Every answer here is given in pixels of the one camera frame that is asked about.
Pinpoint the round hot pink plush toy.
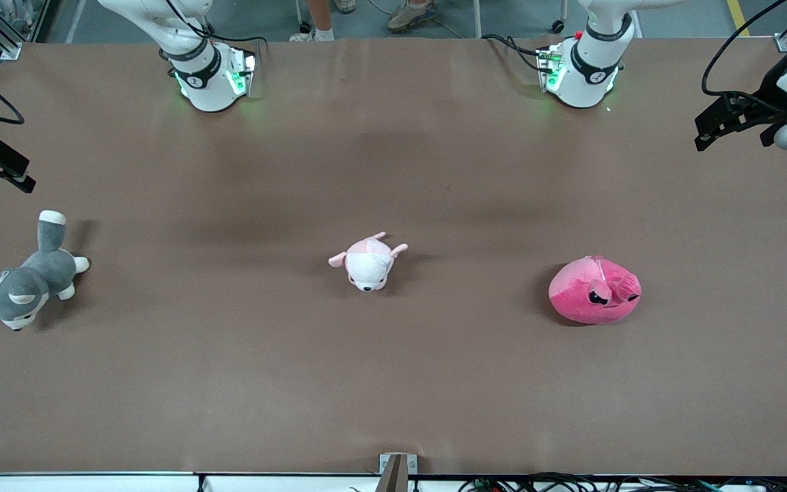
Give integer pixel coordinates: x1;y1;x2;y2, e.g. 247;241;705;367
548;256;642;325

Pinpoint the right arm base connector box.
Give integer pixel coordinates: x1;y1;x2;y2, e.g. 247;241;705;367
228;49;258;98

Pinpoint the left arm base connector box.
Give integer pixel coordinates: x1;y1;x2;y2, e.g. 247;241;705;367
537;44;565;93

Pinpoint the grey white plush husky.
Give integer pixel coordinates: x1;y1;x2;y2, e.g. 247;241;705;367
0;210;90;332

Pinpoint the tan sneaker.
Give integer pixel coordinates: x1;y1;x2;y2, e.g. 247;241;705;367
387;0;439;32

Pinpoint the bare person leg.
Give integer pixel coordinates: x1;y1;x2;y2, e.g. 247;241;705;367
307;0;333;31

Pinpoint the pale pink white plush dog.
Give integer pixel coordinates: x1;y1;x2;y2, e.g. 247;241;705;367
328;232;409;292

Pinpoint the black left arm base cable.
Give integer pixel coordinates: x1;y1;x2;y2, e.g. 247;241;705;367
481;33;544;69

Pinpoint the black arm base cable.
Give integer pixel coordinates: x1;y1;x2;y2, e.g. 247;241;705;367
481;33;544;69
161;0;270;52

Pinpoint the black right arm base cable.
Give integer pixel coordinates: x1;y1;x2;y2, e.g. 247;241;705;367
161;0;270;52

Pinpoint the white table edge rail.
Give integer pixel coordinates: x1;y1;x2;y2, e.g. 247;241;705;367
0;471;787;492

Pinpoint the black cable bundle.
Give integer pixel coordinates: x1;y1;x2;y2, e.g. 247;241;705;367
458;471;787;492

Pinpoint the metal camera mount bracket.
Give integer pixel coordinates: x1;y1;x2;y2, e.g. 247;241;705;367
378;453;418;492

